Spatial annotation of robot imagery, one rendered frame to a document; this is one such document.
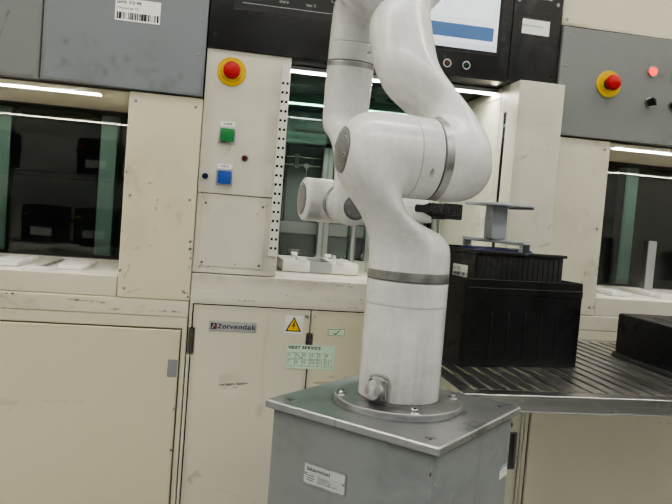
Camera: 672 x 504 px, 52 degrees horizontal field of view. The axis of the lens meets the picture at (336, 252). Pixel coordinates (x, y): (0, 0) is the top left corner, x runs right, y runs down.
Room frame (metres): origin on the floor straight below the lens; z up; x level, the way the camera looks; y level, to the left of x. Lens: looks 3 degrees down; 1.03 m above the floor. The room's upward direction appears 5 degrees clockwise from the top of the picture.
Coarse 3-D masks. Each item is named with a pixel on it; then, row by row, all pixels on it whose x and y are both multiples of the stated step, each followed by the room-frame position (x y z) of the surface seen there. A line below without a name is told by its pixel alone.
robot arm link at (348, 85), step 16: (336, 64) 1.31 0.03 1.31; (352, 64) 1.30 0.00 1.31; (368, 64) 1.32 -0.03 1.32; (336, 80) 1.31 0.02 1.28; (352, 80) 1.31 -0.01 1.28; (368, 80) 1.32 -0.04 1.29; (336, 96) 1.31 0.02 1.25; (352, 96) 1.31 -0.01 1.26; (368, 96) 1.33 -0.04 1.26; (336, 112) 1.31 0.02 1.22; (352, 112) 1.31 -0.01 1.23; (336, 128) 1.30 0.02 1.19; (336, 176) 1.26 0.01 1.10; (336, 192) 1.26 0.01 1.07; (336, 208) 1.26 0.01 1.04; (352, 208) 1.26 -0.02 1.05; (352, 224) 1.27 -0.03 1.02
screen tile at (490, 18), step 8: (488, 0) 1.76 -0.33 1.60; (448, 8) 1.74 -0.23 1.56; (456, 8) 1.75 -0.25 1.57; (464, 8) 1.75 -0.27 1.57; (472, 8) 1.75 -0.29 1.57; (480, 8) 1.76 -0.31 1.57; (488, 8) 1.76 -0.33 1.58; (448, 16) 1.74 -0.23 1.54; (456, 16) 1.75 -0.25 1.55; (464, 16) 1.75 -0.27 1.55; (472, 16) 1.75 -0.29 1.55; (480, 16) 1.76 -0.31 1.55; (488, 16) 1.76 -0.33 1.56
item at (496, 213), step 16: (496, 208) 1.47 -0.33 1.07; (512, 208) 1.52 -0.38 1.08; (528, 208) 1.47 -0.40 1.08; (496, 224) 1.47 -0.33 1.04; (464, 240) 1.59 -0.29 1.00; (480, 240) 1.52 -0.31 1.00; (496, 240) 1.46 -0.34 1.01; (464, 256) 1.40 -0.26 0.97; (480, 256) 1.36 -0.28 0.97; (496, 256) 1.37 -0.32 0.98; (512, 256) 1.38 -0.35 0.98; (528, 256) 1.40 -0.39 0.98; (544, 256) 1.39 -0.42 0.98; (560, 256) 1.41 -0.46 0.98; (464, 272) 1.40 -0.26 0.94; (480, 272) 1.36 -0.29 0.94; (496, 272) 1.37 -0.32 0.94; (512, 272) 1.38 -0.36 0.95; (528, 272) 1.40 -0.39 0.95; (544, 272) 1.41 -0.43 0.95; (560, 272) 1.42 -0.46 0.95
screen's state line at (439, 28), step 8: (432, 24) 1.74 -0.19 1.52; (440, 24) 1.74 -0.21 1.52; (448, 24) 1.74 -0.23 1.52; (456, 24) 1.75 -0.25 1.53; (440, 32) 1.74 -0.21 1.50; (448, 32) 1.74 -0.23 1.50; (456, 32) 1.75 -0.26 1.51; (464, 32) 1.75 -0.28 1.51; (472, 32) 1.76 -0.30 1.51; (480, 32) 1.76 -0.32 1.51; (488, 32) 1.76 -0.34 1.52; (488, 40) 1.76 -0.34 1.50
